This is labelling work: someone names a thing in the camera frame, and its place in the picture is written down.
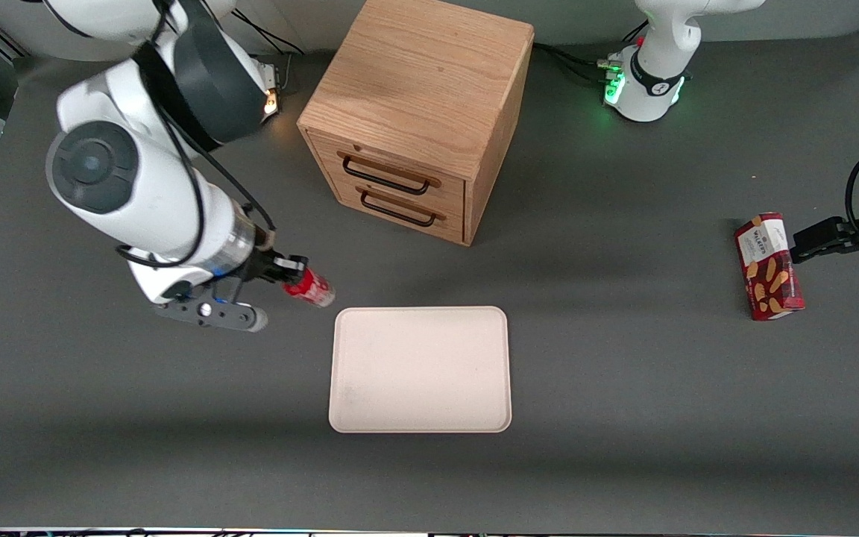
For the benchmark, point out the beige rectangular tray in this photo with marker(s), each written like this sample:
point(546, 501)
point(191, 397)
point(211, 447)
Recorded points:
point(420, 369)

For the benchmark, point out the grey table mat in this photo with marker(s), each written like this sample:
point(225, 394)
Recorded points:
point(623, 418)

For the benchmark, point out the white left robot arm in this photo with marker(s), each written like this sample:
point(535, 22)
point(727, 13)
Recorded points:
point(657, 67)

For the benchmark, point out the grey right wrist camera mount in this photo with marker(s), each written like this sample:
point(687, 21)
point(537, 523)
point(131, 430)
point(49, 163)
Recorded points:
point(213, 313)

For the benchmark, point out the wooden two-drawer cabinet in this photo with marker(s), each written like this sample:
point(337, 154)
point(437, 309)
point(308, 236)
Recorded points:
point(422, 74)

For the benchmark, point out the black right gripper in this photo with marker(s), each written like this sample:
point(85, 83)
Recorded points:
point(264, 265)

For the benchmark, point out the red coke bottle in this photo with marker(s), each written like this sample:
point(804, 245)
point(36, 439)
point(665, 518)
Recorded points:
point(314, 289)

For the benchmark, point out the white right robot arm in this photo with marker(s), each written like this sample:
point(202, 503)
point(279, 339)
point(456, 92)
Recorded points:
point(146, 194)

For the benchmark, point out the red shortbread cookie box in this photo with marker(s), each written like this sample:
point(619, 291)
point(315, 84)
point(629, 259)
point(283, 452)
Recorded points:
point(770, 268)

